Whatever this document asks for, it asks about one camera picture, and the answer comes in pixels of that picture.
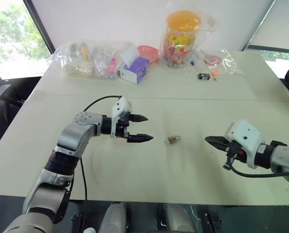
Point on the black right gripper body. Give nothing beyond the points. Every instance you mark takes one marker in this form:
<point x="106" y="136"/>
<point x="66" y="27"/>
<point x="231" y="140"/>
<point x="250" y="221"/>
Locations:
<point x="234" y="151"/>

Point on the orange-lid candy jar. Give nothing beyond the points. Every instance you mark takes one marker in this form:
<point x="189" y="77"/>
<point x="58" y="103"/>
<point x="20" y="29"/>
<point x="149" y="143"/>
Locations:
<point x="180" y="36"/>

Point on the clear bag with red lid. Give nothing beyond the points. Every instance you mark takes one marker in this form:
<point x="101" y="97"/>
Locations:
<point x="228" y="63"/>

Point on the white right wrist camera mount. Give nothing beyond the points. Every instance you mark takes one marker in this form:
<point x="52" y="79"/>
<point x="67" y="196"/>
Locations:
<point x="246" y="138"/>

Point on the yellow tube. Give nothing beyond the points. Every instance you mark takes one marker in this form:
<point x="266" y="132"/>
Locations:
<point x="85" y="51"/>

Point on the clear plastic bag around jar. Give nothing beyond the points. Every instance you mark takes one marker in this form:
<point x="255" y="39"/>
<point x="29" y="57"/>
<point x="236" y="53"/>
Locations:
<point x="207" y="26"/>

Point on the purple and white box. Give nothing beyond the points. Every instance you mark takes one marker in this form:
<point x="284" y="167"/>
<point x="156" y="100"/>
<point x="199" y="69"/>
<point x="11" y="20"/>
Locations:
<point x="134" y="69"/>

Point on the pink small bottle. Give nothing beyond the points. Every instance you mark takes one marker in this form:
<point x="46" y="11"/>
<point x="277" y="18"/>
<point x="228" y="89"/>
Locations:
<point x="111" y="66"/>

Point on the pink plastic bowl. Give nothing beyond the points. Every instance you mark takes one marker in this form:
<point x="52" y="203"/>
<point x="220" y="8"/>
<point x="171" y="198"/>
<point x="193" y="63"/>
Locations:
<point x="147" y="53"/>

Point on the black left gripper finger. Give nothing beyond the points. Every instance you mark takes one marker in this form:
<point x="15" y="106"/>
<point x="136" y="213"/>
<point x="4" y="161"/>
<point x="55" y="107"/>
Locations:
<point x="140" y="138"/>
<point x="139" y="118"/>

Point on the black bracket under table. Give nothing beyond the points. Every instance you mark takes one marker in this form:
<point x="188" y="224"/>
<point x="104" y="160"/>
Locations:
<point x="212" y="222"/>

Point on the clear bag with white bowls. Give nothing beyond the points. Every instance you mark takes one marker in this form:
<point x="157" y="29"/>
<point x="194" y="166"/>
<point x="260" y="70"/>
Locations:
<point x="61" y="55"/>

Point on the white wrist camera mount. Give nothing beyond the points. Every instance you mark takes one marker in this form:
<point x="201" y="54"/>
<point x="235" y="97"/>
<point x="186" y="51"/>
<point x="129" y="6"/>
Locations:
<point x="121" y="106"/>
<point x="246" y="138"/>

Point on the small black box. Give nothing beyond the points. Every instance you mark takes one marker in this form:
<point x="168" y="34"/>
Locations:
<point x="203" y="76"/>

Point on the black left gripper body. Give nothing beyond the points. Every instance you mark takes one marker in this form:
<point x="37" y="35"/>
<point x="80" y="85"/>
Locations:
<point x="122" y="128"/>

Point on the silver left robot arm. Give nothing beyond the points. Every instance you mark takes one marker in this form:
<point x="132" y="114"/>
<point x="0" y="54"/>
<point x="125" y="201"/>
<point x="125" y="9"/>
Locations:
<point x="69" y="138"/>

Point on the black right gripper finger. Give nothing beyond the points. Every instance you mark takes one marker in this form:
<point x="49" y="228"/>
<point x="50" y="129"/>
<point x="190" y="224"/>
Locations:
<point x="220" y="146"/>
<point x="215" y="139"/>

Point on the grey rounded robot leg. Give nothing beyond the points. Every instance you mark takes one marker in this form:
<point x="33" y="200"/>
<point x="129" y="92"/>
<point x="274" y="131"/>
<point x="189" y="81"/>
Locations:
<point x="113" y="218"/>
<point x="179" y="219"/>

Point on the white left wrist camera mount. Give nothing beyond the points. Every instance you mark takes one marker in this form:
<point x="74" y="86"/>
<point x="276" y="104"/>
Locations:
<point x="121" y="106"/>

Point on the small orange object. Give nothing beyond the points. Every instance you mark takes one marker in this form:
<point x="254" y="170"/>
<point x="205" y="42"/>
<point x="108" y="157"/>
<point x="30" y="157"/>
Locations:
<point x="215" y="72"/>

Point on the clear bag with pink item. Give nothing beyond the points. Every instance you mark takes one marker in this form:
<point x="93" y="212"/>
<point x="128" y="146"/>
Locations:
<point x="103" y="55"/>

